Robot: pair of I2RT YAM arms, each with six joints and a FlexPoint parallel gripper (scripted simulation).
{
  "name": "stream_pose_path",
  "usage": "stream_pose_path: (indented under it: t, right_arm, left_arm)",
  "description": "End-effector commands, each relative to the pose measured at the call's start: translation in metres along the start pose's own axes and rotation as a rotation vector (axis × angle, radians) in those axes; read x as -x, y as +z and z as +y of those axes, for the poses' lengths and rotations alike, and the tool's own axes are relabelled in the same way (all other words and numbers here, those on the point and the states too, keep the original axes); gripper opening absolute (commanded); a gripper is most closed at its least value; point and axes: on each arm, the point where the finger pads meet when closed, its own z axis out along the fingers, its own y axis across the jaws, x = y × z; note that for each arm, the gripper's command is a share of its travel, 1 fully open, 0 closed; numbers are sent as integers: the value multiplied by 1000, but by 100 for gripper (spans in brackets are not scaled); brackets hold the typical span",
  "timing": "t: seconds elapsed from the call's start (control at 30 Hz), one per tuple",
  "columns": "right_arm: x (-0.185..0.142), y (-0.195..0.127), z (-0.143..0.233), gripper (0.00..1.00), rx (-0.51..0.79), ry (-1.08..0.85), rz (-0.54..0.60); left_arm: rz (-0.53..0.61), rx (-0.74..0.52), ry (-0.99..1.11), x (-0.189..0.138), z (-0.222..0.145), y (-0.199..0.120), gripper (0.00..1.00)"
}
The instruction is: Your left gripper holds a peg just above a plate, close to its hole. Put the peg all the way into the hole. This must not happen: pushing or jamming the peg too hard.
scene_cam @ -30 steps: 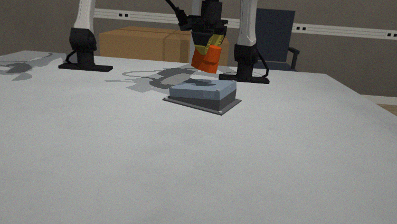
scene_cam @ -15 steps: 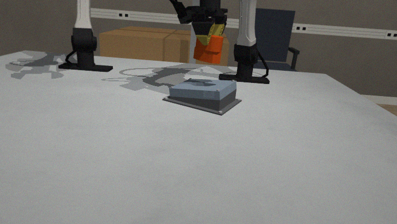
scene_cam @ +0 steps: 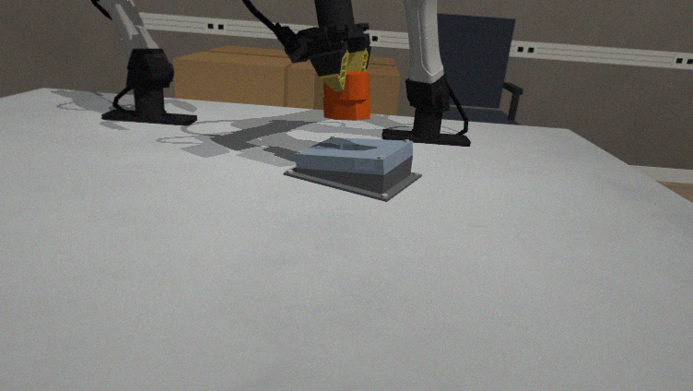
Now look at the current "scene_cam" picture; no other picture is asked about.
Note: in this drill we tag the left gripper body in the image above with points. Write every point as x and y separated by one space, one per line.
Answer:
336 24

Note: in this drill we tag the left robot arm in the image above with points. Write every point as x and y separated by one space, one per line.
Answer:
426 87

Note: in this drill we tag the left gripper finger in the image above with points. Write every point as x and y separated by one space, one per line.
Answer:
337 82
357 61

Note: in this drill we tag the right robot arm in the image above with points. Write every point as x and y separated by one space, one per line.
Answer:
149 65

